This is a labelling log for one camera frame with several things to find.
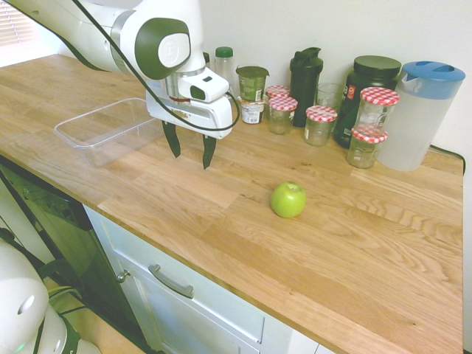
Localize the white robot base link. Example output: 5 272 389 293
0 238 101 354

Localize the green upturned yogurt cup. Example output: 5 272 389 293
235 65 271 103

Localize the green apple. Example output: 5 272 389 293
270 181 308 219

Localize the clear drinking glass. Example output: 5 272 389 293
314 82 346 114

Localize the silver drawer handle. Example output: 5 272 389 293
147 263 195 300

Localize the white labelled yogurt pot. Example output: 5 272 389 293
237 95 270 125

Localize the clear bottle green cap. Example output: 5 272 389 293
213 46 237 94

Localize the dark protein powder tub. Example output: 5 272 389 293
332 55 403 150

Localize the black shaker bottle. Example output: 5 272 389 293
288 46 325 128

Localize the white drawer with handle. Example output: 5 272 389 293
83 204 335 354

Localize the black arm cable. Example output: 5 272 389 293
9 0 115 73

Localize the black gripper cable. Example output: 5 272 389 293
72 0 243 132

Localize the glass jar checked lid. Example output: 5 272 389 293
346 126 389 170
355 86 401 138
304 105 339 148
268 96 299 136
264 85 291 111

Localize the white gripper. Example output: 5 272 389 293
145 89 243 170

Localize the clear plastic container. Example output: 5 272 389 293
53 97 165 169

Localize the plastic pitcher blue lid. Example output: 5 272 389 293
375 60 467 172

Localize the window blind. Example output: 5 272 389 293
0 0 42 49

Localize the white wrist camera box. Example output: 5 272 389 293
178 71 230 105

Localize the dark appliance door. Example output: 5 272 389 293
0 153 150 353

